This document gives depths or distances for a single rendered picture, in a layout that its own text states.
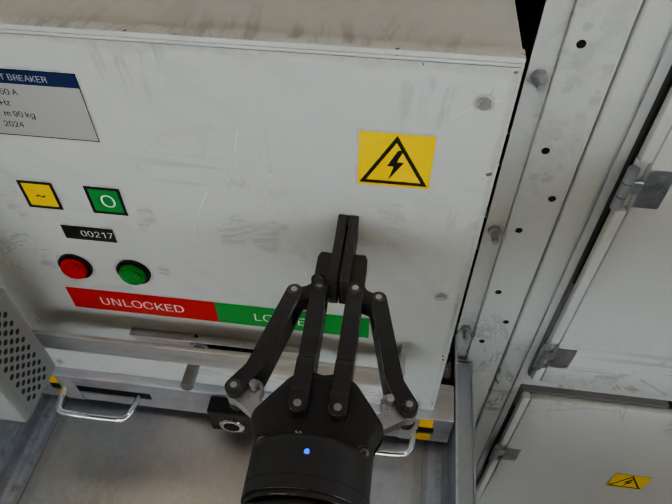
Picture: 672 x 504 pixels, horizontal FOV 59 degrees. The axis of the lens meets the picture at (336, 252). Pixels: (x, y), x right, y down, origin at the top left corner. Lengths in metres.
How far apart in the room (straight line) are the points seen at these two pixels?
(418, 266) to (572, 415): 0.52
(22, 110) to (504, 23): 0.36
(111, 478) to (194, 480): 0.10
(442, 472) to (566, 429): 0.29
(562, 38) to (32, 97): 0.42
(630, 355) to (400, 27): 0.57
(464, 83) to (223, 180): 0.20
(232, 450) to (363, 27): 0.57
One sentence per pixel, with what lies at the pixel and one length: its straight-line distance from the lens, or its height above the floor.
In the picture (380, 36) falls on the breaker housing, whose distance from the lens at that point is 0.42.
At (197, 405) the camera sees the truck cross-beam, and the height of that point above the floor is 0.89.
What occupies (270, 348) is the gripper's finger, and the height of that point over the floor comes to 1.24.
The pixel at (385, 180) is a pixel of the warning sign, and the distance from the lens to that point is 0.46.
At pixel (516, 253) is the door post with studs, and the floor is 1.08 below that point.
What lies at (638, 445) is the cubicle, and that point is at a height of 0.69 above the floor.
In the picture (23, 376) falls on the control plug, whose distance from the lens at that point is 0.69.
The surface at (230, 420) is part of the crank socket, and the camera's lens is 0.76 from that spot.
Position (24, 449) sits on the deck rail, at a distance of 0.90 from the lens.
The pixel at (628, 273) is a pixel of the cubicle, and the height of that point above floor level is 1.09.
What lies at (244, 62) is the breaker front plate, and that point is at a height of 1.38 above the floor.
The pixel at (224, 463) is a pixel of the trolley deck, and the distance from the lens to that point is 0.81.
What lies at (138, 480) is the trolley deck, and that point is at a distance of 0.83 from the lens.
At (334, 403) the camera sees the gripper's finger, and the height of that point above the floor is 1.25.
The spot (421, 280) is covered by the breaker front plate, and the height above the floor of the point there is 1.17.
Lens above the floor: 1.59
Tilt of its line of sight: 48 degrees down
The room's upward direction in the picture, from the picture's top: straight up
